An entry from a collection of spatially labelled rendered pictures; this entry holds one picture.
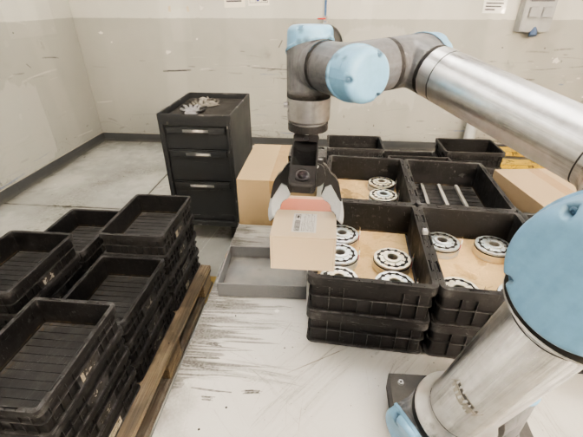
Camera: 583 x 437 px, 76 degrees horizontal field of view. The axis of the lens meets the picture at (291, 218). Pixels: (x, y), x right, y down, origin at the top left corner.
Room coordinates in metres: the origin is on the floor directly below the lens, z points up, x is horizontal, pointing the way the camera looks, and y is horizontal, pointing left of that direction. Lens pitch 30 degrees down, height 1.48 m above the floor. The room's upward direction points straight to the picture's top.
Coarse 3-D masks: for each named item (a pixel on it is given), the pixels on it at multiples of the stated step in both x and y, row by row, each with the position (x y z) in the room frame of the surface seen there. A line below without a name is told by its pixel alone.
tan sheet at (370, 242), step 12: (360, 240) 0.98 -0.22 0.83; (372, 240) 0.98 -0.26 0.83; (384, 240) 0.98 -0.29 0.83; (396, 240) 0.98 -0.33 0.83; (360, 252) 0.91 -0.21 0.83; (372, 252) 0.91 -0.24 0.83; (408, 252) 0.91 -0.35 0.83; (360, 264) 0.85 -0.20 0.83; (360, 276) 0.80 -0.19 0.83; (372, 276) 0.80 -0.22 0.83; (408, 276) 0.80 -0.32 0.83
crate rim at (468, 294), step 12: (420, 216) 0.96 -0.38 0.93; (516, 216) 0.96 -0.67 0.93; (432, 252) 0.77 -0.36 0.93; (444, 288) 0.64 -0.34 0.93; (456, 288) 0.64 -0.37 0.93; (468, 288) 0.64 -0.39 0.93; (468, 300) 0.63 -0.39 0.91; (480, 300) 0.62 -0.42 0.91; (492, 300) 0.62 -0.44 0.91; (504, 300) 0.61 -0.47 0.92
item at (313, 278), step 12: (360, 204) 1.04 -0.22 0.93; (372, 204) 1.04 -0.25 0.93; (384, 204) 1.04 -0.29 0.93; (396, 204) 1.03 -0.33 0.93; (420, 228) 0.89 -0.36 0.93; (432, 264) 0.72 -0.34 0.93; (312, 276) 0.68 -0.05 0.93; (324, 276) 0.68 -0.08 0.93; (336, 276) 0.68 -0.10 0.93; (432, 276) 0.68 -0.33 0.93; (348, 288) 0.67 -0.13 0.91; (360, 288) 0.66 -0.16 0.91; (372, 288) 0.66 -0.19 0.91; (384, 288) 0.65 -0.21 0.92; (396, 288) 0.65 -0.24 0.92; (408, 288) 0.65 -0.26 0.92; (420, 288) 0.64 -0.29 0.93; (432, 288) 0.64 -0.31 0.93
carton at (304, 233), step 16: (288, 208) 0.66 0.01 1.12; (304, 208) 0.66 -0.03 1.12; (320, 208) 0.66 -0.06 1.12; (272, 224) 0.60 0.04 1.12; (288, 224) 0.60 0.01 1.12; (304, 224) 0.60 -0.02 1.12; (320, 224) 0.60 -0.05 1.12; (336, 224) 0.60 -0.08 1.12; (272, 240) 0.56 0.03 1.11; (288, 240) 0.56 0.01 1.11; (304, 240) 0.56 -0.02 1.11; (320, 240) 0.56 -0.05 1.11; (336, 240) 0.55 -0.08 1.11; (272, 256) 0.56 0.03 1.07; (288, 256) 0.56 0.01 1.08; (304, 256) 0.56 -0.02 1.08; (320, 256) 0.56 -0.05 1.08
